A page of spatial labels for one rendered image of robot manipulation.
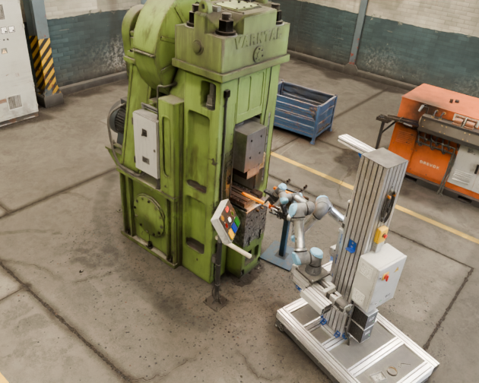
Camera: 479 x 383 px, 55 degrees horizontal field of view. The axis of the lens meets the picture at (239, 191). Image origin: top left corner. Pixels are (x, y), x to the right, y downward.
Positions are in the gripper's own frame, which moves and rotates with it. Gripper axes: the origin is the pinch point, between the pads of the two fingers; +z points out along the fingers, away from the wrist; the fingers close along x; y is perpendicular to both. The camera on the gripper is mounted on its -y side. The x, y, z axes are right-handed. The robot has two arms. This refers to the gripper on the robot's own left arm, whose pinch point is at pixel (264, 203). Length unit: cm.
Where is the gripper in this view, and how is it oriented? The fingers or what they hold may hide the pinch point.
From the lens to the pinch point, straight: 468.9
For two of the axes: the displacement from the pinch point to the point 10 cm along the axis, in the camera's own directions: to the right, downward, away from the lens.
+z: -4.4, 5.4, 7.2
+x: 6.3, -3.8, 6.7
